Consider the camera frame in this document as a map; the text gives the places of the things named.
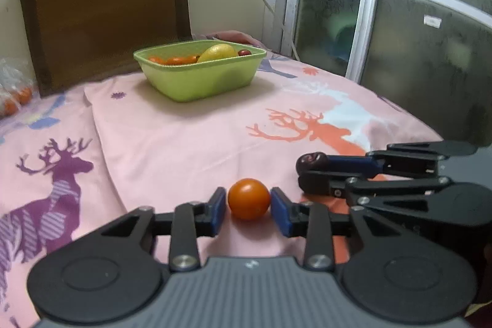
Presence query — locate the dark purple plum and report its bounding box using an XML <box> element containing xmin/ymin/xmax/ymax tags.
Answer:
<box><xmin>295</xmin><ymin>152</ymin><xmax>328</xmax><ymax>175</ymax></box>

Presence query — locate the green plastic basket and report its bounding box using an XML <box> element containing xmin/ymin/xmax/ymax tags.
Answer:
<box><xmin>133</xmin><ymin>40</ymin><xmax>266</xmax><ymax>102</ymax></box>

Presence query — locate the pink deer bedsheet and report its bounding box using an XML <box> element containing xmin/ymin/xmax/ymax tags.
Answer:
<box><xmin>1</xmin><ymin>53</ymin><xmax>438</xmax><ymax>327</ymax></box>

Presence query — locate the brown seat cushion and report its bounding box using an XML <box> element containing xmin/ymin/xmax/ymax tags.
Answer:
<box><xmin>20</xmin><ymin>0</ymin><xmax>191</xmax><ymax>97</ymax></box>

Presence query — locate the red cherry tomato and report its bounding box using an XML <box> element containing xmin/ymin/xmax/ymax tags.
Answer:
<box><xmin>238</xmin><ymin>49</ymin><xmax>252</xmax><ymax>56</ymax></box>

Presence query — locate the clear plastic fruit bag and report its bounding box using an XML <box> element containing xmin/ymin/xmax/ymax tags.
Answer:
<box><xmin>0</xmin><ymin>57</ymin><xmax>37</xmax><ymax>118</ymax></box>

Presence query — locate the sliding glass door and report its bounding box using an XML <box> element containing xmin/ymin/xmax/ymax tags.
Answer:
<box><xmin>262</xmin><ymin>0</ymin><xmax>491</xmax><ymax>146</ymax></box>

